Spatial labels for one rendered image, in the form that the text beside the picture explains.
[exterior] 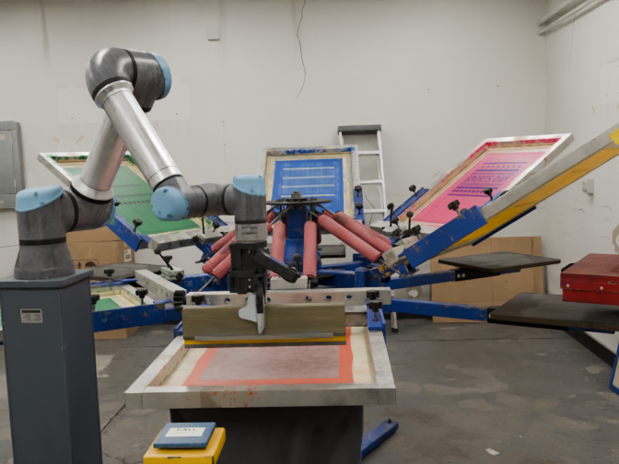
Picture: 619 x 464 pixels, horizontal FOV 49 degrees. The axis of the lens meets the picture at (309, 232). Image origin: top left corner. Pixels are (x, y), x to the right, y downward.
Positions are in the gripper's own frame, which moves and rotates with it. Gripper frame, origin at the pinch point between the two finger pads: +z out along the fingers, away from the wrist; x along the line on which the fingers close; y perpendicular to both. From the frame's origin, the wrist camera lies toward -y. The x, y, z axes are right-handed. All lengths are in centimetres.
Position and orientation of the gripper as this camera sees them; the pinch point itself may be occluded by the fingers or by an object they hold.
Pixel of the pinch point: (263, 325)
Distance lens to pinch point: 161.4
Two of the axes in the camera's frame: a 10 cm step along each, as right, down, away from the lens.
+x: -0.4, 1.1, -9.9
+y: -10.0, 0.3, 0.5
